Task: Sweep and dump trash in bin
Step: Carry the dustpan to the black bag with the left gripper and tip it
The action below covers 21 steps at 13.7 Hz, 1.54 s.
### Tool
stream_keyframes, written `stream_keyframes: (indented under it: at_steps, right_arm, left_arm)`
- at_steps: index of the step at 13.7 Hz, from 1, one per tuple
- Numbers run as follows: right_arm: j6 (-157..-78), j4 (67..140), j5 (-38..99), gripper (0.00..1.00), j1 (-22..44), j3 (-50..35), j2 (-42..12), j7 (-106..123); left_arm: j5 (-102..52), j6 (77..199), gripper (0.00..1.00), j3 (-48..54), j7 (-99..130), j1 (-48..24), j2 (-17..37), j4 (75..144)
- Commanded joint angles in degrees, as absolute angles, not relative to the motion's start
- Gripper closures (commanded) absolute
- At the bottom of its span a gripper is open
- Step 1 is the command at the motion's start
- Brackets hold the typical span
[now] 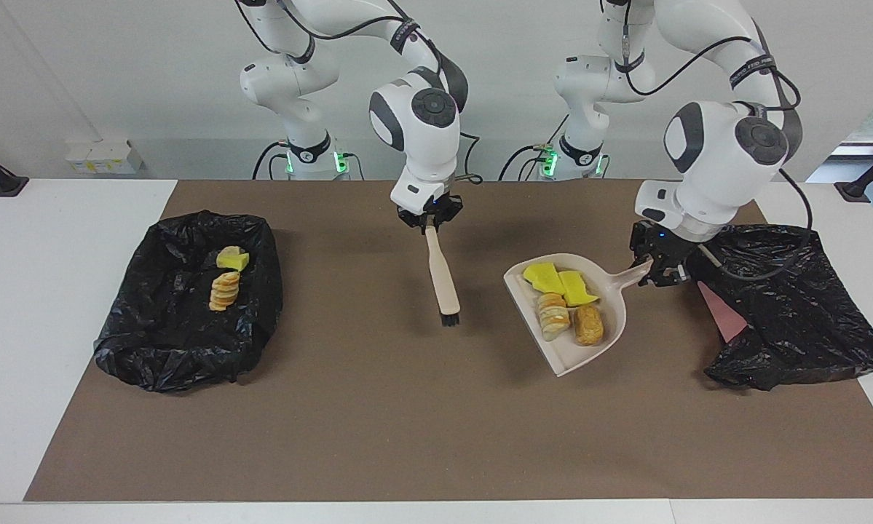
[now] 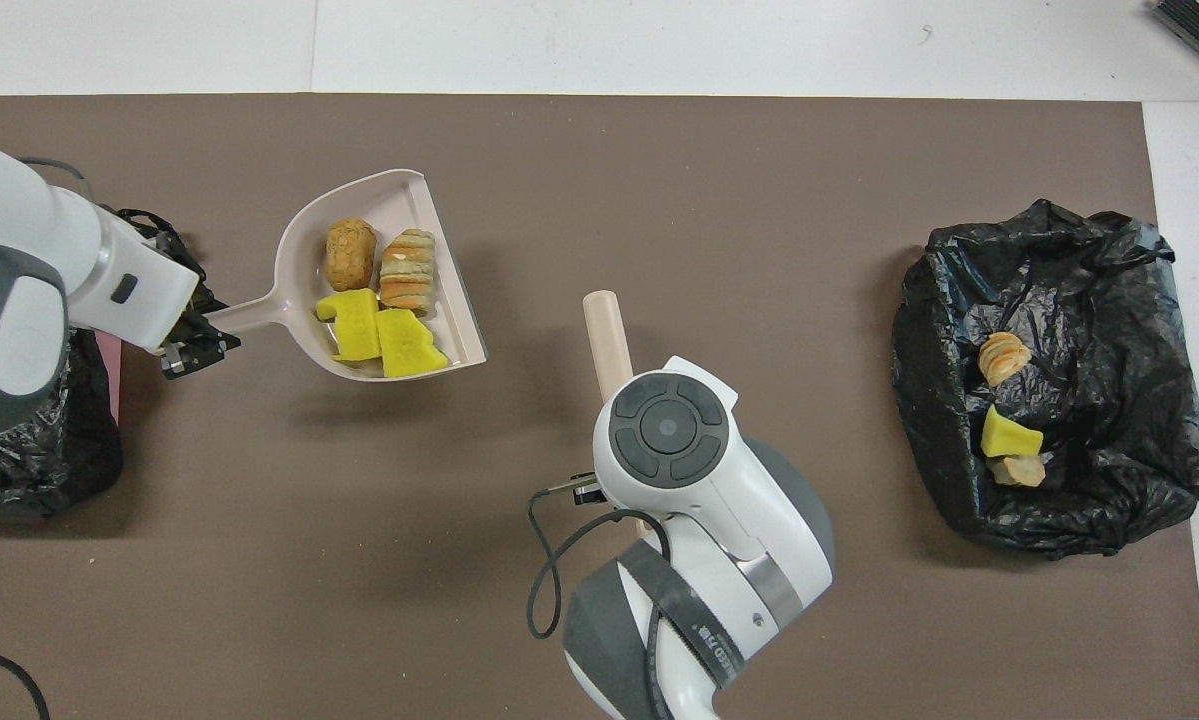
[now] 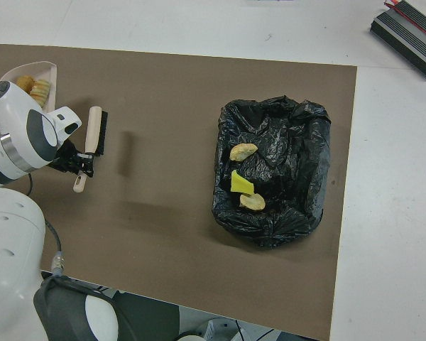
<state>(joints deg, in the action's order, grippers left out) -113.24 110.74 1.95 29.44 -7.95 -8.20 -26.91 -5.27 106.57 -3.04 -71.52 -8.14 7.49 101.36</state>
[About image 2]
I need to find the notched yellow sponge piece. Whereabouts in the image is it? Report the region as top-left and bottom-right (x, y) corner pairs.
(316, 289), (382, 362)

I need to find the pale toy croissant piece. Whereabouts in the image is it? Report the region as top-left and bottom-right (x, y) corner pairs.
(978, 332), (1032, 388)
(989, 455), (1046, 488)

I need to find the beige plastic dustpan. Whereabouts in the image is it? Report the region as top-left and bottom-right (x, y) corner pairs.
(204, 169), (488, 384)

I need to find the yellow sponge wedge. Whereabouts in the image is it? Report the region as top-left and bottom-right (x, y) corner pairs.
(980, 404), (1044, 459)

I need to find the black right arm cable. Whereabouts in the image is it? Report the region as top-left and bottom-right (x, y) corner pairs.
(527, 487), (672, 641)

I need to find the brown toy bread roll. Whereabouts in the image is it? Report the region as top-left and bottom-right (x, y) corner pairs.
(324, 219), (379, 292)

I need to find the right black trash bag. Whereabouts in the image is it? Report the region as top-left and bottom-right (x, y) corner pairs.
(892, 199), (1199, 559)

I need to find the brown table mat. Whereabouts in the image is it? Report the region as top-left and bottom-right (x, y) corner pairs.
(0, 93), (1199, 720)

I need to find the pink plastic bin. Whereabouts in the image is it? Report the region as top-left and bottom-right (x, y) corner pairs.
(94, 335), (122, 421)

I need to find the black trash bag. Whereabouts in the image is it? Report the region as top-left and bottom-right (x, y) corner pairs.
(0, 205), (205, 518)
(892, 199), (1199, 559)

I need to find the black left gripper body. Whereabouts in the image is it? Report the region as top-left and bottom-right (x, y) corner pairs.
(162, 318), (210, 373)

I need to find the beige hand brush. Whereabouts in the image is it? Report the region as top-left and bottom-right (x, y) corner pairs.
(582, 290), (636, 403)

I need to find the yellow sponge chunk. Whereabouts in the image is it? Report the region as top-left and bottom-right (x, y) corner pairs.
(376, 308), (451, 379)

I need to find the orange striped toy croissant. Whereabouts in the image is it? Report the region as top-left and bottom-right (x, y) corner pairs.
(378, 229), (437, 312)

